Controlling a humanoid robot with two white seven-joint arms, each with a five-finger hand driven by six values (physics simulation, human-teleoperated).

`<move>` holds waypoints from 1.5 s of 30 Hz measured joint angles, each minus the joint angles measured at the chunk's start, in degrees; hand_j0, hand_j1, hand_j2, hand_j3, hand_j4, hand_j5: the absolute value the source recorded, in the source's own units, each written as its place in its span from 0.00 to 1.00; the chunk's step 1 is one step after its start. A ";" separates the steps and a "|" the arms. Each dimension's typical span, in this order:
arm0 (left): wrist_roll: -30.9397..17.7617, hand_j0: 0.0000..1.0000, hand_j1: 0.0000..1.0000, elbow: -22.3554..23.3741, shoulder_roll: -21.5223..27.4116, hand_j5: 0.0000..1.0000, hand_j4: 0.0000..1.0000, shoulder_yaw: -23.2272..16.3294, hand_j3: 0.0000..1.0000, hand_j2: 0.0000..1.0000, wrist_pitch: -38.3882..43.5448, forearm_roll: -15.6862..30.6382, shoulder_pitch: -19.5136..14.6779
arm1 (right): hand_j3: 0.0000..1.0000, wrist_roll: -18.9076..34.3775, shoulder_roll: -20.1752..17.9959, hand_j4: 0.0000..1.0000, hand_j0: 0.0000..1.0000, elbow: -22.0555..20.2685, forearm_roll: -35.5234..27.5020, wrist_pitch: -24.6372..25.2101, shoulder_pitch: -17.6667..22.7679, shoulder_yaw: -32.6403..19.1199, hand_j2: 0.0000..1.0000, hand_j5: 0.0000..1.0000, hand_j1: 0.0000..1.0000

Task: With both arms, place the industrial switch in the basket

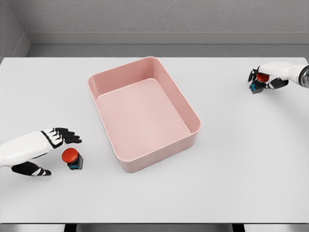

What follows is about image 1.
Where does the red button industrial switch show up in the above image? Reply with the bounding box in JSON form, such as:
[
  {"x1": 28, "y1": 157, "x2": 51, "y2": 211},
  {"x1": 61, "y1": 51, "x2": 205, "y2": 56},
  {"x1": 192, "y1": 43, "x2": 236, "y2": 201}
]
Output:
[
  {"x1": 249, "y1": 72, "x2": 271, "y2": 95},
  {"x1": 61, "y1": 147, "x2": 84, "y2": 171}
]

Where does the pink rectangular plastic basket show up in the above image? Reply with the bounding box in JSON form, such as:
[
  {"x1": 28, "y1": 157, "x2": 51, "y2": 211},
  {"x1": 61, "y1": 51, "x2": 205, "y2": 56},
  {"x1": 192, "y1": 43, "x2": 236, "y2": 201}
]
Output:
[{"x1": 87, "y1": 56, "x2": 202, "y2": 174}]

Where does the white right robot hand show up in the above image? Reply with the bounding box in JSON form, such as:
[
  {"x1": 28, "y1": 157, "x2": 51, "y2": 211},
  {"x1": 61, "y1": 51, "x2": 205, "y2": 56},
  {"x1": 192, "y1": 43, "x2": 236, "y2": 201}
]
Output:
[{"x1": 248, "y1": 61, "x2": 296, "y2": 90}]

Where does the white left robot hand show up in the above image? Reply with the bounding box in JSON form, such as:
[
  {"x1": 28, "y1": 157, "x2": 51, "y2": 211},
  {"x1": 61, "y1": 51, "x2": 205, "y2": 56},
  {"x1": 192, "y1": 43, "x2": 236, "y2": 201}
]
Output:
[{"x1": 0, "y1": 127, "x2": 83, "y2": 177}]

